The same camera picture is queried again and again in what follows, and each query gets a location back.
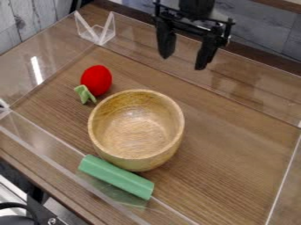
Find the black metal mount bracket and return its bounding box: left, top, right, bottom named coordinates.
left=26, top=196, right=69, bottom=225

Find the black cable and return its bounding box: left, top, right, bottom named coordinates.
left=0, top=201, right=41, bottom=225

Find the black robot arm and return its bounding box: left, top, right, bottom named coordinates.
left=153, top=0, right=236, bottom=70

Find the red plush fruit green leaf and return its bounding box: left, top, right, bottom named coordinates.
left=74, top=65, right=113, bottom=104

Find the green rectangular block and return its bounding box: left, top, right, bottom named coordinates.
left=78, top=155, right=156, bottom=200

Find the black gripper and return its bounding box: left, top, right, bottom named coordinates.
left=152, top=0, right=236, bottom=70

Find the clear acrylic corner bracket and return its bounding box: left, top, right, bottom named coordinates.
left=74, top=11, right=117, bottom=46

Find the clear acrylic tray enclosure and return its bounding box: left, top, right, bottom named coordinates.
left=0, top=15, right=301, bottom=225

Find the wooden bowl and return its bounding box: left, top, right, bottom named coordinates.
left=88, top=89, right=185, bottom=171

